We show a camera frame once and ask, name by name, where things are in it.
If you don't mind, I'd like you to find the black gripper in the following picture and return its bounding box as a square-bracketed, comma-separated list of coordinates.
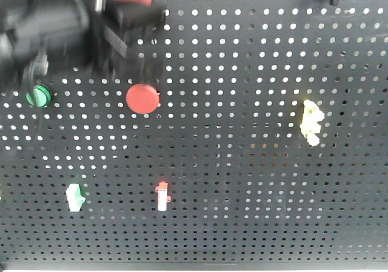
[87, 0, 166, 76]

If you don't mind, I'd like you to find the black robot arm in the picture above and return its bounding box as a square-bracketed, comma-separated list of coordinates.
[1, 0, 166, 93]

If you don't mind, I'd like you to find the green push button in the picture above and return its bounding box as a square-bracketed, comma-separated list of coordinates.
[25, 85, 53, 108]

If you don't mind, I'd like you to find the black perforated pegboard panel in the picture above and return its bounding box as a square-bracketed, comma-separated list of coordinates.
[1, 0, 387, 270]

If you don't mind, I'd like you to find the white red toggle switch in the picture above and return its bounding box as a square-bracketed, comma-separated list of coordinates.
[155, 181, 171, 211]

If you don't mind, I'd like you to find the white green toggle switch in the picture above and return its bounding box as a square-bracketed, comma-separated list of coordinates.
[65, 184, 85, 212]

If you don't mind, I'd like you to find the white yellow toggle switch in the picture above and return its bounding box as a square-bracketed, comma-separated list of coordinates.
[299, 99, 325, 147]

